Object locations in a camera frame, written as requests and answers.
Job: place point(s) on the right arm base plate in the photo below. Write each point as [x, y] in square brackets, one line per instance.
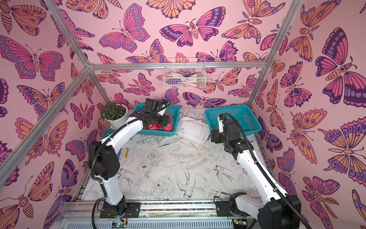
[235, 209]

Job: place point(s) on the left teal plastic basket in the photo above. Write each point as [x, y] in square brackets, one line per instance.
[173, 112]

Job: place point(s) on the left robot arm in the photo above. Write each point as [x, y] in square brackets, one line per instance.
[104, 161]

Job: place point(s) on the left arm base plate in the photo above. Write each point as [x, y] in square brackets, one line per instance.
[125, 210]

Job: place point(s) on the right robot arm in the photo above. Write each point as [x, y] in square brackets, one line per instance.
[276, 209]

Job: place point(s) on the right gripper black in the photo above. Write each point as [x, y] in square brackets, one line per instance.
[217, 136]

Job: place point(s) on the white wire wall basket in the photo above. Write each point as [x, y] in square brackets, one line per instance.
[185, 73]

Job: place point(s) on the aluminium front rail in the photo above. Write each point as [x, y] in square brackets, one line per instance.
[173, 214]

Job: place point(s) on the red apple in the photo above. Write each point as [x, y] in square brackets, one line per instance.
[155, 127]
[169, 128]

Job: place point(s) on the green garden glove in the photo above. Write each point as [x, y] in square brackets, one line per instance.
[107, 133]

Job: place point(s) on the white plastic tray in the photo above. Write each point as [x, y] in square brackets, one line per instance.
[180, 133]

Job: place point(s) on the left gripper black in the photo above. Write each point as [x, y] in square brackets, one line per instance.
[166, 120]

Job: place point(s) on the potted green plant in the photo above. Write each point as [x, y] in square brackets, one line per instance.
[115, 114]

